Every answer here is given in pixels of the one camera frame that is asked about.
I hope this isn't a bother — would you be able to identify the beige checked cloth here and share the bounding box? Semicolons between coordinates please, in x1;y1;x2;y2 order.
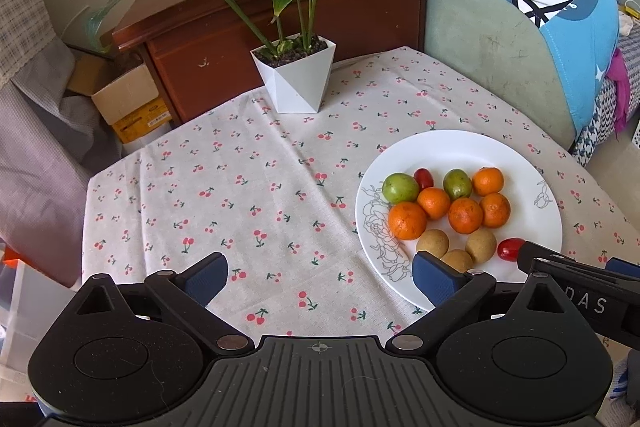
0;0;66;88

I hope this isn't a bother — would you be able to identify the green sofa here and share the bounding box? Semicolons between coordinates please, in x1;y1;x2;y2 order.
424;0;576;148

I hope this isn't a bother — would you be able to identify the green round fruit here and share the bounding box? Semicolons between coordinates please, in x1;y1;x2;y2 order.
382;173;421;204
443;169;472;200

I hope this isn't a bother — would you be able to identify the cherry print tablecloth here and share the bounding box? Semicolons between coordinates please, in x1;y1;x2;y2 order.
81;46;633;338

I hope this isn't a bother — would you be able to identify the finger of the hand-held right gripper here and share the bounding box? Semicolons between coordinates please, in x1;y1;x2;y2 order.
597;252;640;280
517;241;563;273

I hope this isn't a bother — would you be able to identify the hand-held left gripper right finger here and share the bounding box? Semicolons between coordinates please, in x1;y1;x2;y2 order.
392;252;566;350

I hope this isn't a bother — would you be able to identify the brown round fruit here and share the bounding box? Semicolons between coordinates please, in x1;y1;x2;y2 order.
416;229;450;258
440;249;474;274
465;228;497;264

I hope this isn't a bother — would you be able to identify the open cardboard box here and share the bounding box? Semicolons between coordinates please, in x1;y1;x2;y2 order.
91;64;161;125

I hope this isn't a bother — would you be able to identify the white plate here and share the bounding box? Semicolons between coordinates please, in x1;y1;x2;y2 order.
355;130;563;313

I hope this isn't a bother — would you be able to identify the flat cardboard piece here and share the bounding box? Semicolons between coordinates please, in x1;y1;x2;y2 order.
66;56;108;96

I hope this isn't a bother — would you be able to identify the white faceted plant pot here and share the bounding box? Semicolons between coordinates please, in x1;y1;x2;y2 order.
250;34;337;114

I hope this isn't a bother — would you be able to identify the blue houndstooth blanket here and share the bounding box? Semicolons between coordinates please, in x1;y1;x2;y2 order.
572;77;631;168

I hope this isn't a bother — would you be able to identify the clear plastic storage bin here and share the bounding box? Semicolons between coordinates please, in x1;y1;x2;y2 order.
0;257;76;373

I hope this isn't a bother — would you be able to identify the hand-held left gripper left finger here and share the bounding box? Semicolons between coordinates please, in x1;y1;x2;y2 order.
75;253;253;355

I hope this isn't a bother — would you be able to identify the yellow label box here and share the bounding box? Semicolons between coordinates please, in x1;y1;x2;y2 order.
111;99;173;142

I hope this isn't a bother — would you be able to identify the white blue striped object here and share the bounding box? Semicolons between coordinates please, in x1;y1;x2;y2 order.
597;354;640;427

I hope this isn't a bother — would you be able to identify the grey purple cloth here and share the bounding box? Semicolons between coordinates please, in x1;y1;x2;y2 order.
0;39;123;288

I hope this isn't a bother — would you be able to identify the orange tangerine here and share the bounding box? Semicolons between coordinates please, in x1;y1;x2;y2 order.
448;197;484;235
417;187;452;221
388;202;428;241
479;192;511;229
472;167;505;196

